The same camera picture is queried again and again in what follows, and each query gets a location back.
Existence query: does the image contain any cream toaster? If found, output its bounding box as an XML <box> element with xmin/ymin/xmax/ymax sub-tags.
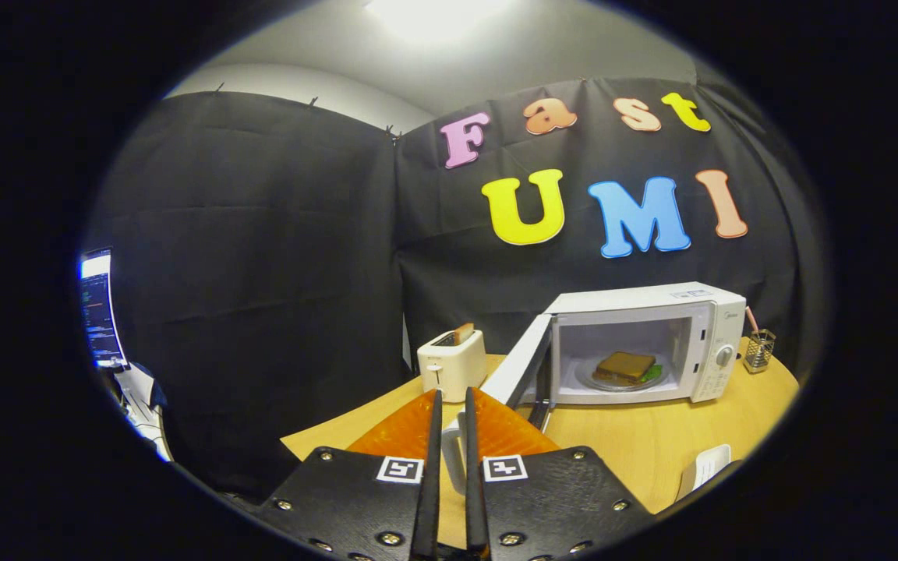
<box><xmin>416</xmin><ymin>329</ymin><xmax>489</xmax><ymax>404</ymax></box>

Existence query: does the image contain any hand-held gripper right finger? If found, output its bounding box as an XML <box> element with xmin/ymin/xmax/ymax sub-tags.
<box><xmin>465</xmin><ymin>387</ymin><xmax>656</xmax><ymax>561</ymax></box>

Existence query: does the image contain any white microwave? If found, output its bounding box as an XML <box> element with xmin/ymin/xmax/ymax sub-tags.
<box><xmin>443</xmin><ymin>281</ymin><xmax>748</xmax><ymax>499</ymax></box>

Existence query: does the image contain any computer monitor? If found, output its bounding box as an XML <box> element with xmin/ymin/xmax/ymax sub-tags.
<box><xmin>79</xmin><ymin>248</ymin><xmax>129</xmax><ymax>371</ymax></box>

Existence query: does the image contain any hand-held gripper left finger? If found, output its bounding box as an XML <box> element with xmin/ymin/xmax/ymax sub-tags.
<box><xmin>254</xmin><ymin>388</ymin><xmax>444</xmax><ymax>561</ymax></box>

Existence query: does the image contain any toast and lettuce sandwich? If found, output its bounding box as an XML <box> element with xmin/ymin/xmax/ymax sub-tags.
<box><xmin>592</xmin><ymin>351</ymin><xmax>663</xmax><ymax>386</ymax></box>

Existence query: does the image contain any wire mesh holder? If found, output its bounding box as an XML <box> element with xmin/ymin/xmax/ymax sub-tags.
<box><xmin>744</xmin><ymin>328</ymin><xmax>777</xmax><ymax>374</ymax></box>

